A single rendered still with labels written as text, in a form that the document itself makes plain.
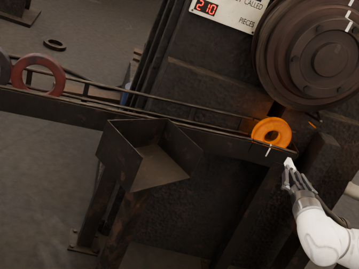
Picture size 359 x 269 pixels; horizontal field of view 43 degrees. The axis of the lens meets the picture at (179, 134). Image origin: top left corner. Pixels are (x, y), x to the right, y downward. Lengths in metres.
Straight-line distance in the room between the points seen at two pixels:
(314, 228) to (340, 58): 0.60
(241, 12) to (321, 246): 0.87
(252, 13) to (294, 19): 0.19
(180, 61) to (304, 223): 0.77
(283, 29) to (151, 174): 0.66
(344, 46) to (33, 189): 1.49
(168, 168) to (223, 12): 0.60
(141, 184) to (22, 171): 1.03
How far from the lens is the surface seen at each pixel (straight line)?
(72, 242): 2.06
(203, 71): 1.77
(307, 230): 1.38
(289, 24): 1.63
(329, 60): 1.64
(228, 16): 1.74
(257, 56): 1.66
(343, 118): 2.02
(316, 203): 1.47
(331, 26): 1.62
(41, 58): 1.67
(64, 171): 2.46
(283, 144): 1.87
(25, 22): 4.26
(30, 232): 2.07
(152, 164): 1.57
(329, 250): 1.35
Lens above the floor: 1.39
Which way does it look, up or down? 25 degrees down
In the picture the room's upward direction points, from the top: 23 degrees clockwise
